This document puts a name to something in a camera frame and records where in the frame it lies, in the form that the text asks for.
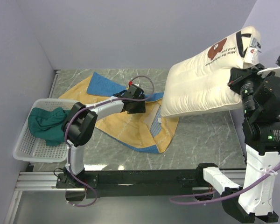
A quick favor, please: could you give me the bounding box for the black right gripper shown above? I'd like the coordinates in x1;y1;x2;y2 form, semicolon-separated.
228;63;272;118

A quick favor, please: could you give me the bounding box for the blue and yellow pillowcase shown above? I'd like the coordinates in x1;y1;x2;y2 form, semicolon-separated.
60;72;179;153

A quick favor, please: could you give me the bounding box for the cream pillow with bear print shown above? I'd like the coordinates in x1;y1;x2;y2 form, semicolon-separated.
161;26;261;118

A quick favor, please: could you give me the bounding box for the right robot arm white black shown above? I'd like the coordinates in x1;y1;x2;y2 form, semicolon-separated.
195;64;280;224

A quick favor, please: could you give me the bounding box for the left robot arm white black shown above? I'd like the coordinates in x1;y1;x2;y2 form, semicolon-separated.
62;84;146;188

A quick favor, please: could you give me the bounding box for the black base beam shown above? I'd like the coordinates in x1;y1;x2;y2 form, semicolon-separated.
56;169;209;202

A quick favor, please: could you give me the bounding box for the green cloth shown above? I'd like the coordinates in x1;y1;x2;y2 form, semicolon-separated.
28;107;70;146

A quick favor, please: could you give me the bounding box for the white plastic basket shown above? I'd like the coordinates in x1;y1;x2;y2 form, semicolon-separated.
13;98;77;163

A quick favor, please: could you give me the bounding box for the aluminium rail frame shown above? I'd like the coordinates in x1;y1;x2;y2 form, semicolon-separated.
4;169;68;224

